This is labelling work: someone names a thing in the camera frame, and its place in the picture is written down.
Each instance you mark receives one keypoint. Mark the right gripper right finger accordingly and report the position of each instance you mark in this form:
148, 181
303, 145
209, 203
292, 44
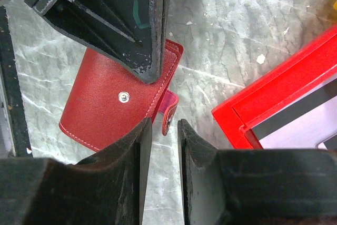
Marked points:
255, 186

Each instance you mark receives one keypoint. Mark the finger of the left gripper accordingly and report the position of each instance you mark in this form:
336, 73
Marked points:
123, 30
162, 10

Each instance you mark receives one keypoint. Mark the red leather card holder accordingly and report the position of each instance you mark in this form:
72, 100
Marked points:
107, 101

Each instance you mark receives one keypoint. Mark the white cards in red bin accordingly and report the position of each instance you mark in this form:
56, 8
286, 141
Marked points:
309, 122

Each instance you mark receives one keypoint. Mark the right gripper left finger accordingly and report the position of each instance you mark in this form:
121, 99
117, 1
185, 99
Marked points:
107, 187

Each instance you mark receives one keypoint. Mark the yellow plastic bin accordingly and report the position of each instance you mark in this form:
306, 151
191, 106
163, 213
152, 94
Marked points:
331, 11

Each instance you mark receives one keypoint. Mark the aluminium mounting rail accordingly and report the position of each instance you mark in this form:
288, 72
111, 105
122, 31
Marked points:
20, 145

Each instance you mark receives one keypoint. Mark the red bin with cards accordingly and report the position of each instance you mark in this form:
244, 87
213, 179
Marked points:
303, 71

